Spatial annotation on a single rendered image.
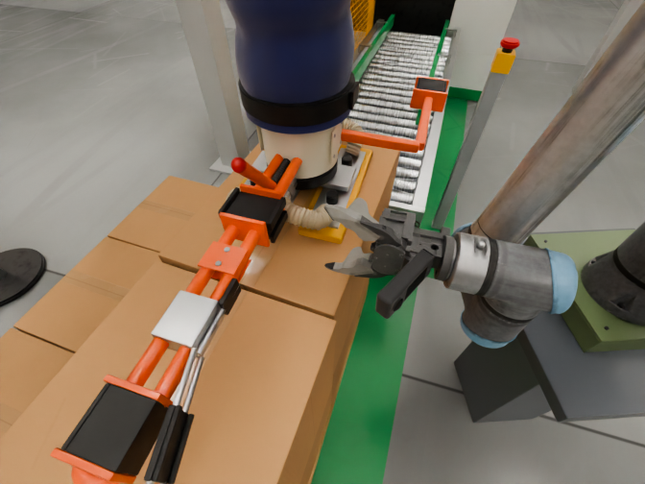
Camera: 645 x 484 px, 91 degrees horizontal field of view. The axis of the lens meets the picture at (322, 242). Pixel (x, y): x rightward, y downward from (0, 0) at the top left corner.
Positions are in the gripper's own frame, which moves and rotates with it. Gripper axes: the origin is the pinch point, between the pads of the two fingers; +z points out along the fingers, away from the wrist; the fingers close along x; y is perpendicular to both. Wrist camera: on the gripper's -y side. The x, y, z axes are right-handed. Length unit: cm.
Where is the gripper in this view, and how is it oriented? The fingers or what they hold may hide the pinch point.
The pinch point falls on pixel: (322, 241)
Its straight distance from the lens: 52.9
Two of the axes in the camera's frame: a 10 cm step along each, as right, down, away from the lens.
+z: -9.6, -2.1, 1.9
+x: -0.1, -6.4, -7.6
